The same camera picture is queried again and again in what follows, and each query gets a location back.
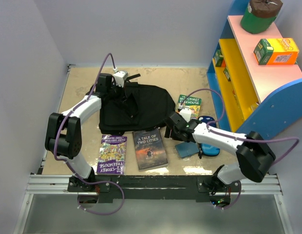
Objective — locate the blue pencil case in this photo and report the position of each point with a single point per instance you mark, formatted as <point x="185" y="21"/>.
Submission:
<point x="206" y="149"/>

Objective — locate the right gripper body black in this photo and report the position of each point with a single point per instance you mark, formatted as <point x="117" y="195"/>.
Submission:
<point x="174" y="134"/>

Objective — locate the orange green crayon box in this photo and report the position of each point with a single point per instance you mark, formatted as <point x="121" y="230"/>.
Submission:
<point x="276" y="51"/>

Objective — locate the purple 52-storey treehouse book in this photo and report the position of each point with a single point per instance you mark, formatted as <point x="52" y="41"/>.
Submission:
<point x="112" y="153"/>

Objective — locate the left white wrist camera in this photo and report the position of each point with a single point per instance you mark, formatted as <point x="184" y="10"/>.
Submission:
<point x="120" y="78"/>

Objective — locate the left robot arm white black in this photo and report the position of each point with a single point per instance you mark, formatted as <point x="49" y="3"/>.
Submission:
<point x="63" y="136"/>

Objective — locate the blue leather wallet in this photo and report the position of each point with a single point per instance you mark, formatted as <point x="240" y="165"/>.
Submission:
<point x="186" y="149"/>

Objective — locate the tale of two cities book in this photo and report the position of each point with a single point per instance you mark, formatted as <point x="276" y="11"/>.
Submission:
<point x="149" y="149"/>

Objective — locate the green 104-storey treehouse book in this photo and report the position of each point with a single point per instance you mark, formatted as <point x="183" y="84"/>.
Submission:
<point x="192" y="103"/>

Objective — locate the colourful wooden shelf unit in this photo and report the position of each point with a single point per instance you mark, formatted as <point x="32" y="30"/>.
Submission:
<point x="264" y="99"/>

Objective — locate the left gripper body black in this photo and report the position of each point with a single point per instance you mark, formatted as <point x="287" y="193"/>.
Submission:
<point x="117" y="90"/>

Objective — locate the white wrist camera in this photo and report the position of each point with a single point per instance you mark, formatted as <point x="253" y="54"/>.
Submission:
<point x="186" y="114"/>
<point x="120" y="78"/>

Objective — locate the green brown cylinder container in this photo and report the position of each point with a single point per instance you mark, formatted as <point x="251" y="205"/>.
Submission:
<point x="260" y="14"/>

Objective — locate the aluminium rail frame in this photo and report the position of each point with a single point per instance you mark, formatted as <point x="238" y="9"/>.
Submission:
<point x="53" y="206"/>

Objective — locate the black student backpack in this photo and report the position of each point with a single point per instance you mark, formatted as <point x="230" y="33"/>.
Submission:
<point x="141" y="107"/>

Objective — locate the small green box upper shelf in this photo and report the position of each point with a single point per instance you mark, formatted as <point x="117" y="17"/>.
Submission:
<point x="219" y="59"/>

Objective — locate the small green box shelf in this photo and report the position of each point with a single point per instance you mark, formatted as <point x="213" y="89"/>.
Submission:
<point x="227" y="74"/>
<point x="219" y="59"/>

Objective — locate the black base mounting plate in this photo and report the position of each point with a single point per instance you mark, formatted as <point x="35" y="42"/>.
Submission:
<point x="170" y="187"/>

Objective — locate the small green box lower shelf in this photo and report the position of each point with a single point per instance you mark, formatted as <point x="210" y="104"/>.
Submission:
<point x="227" y="74"/>

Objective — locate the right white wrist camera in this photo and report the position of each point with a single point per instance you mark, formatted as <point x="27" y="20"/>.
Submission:
<point x="186" y="114"/>

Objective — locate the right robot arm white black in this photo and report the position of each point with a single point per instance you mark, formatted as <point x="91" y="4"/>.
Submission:
<point x="254" y="155"/>

